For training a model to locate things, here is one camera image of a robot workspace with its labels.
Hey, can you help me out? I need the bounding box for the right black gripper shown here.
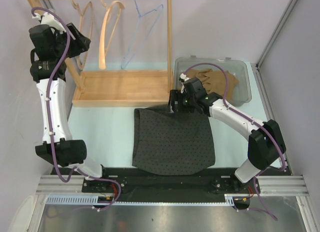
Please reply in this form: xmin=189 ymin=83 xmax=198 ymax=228
xmin=165 ymin=89 xmax=196 ymax=113

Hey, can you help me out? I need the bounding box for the dark grey dotted skirt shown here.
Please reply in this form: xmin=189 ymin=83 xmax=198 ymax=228
xmin=132 ymin=105 xmax=216 ymax=176

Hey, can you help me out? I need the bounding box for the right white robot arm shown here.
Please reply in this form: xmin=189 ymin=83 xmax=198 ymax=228
xmin=167 ymin=77 xmax=286 ymax=193

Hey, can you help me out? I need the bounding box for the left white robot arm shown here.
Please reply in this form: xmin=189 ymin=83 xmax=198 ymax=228
xmin=29 ymin=23 xmax=111 ymax=192

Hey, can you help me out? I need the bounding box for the light wooden hanger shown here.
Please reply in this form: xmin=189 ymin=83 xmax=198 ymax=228
xmin=98 ymin=0 xmax=125 ymax=70

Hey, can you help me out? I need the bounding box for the tan cloth garment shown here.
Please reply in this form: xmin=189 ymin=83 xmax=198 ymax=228
xmin=185 ymin=68 xmax=239 ymax=101

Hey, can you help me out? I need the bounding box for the wooden clothes rack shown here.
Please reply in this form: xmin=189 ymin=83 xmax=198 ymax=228
xmin=28 ymin=0 xmax=173 ymax=107

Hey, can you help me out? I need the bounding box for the clear plastic bin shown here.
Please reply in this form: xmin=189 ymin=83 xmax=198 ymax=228
xmin=174 ymin=56 xmax=252 ymax=106

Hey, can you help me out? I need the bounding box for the white rounded object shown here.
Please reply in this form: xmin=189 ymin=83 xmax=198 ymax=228
xmin=8 ymin=196 xmax=35 ymax=232

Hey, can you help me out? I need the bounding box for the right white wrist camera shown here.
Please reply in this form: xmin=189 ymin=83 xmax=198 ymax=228
xmin=179 ymin=73 xmax=190 ymax=93

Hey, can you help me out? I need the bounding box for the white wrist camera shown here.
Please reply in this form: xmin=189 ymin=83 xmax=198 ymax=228
xmin=28 ymin=12 xmax=73 ymax=44
xmin=179 ymin=73 xmax=190 ymax=93

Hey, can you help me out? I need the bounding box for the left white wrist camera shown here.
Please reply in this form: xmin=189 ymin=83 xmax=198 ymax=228
xmin=28 ymin=12 xmax=73 ymax=44

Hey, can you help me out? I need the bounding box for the left aluminium frame post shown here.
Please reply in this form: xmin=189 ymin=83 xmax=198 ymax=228
xmin=40 ymin=0 xmax=86 ymax=71

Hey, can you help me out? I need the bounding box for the aluminium frame post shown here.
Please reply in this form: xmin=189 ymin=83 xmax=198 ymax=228
xmin=255 ymin=0 xmax=299 ymax=70
xmin=40 ymin=0 xmax=86 ymax=71

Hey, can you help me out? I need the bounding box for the blue wire hanger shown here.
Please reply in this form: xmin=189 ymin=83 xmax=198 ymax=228
xmin=120 ymin=0 xmax=164 ymax=70

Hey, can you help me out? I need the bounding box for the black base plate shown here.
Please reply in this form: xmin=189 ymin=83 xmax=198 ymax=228
xmin=51 ymin=167 xmax=292 ymax=211

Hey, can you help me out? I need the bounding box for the white slotted cable duct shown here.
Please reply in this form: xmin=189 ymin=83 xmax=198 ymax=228
xmin=45 ymin=195 xmax=249 ymax=207

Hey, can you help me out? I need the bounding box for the right aluminium frame post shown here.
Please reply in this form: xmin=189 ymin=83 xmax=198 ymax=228
xmin=255 ymin=0 xmax=299 ymax=70

